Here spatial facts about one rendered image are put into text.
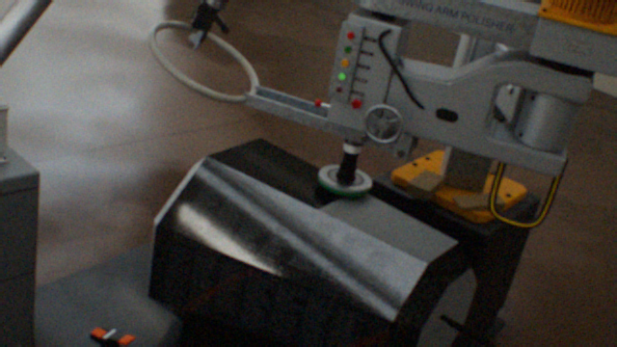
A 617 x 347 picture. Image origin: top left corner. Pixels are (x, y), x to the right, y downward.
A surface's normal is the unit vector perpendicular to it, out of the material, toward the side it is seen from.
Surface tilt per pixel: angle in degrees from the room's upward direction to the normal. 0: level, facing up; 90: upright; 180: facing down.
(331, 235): 45
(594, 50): 90
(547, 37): 90
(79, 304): 0
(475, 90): 90
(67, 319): 0
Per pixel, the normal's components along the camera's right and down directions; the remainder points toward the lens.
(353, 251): -0.26, -0.44
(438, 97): -0.32, 0.36
